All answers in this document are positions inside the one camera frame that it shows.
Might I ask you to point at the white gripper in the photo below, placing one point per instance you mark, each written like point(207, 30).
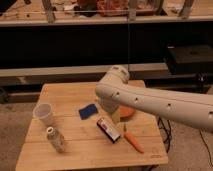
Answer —
point(111, 108)

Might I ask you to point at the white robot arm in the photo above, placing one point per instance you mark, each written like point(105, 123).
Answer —
point(192, 109)

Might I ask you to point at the small clear plastic bottle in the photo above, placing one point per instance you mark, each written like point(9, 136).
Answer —
point(56, 139)

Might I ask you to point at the orange bowl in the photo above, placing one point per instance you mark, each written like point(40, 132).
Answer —
point(126, 112)

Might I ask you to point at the blue sponge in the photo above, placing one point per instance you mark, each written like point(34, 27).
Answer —
point(87, 111)

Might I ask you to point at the black rectangular box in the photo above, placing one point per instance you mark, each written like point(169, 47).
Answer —
point(109, 130)

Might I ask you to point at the orange toy carrot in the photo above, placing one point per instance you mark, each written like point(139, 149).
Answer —
point(132, 140)

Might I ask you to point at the wooden folding table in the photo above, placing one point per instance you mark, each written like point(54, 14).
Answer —
point(86, 146)

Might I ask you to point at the translucent plastic cup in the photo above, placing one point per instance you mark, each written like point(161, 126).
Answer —
point(44, 113)

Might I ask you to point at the metal shelf rack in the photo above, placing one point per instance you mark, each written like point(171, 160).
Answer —
point(63, 40)

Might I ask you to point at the black box on shelf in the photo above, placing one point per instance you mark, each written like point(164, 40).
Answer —
point(194, 59)

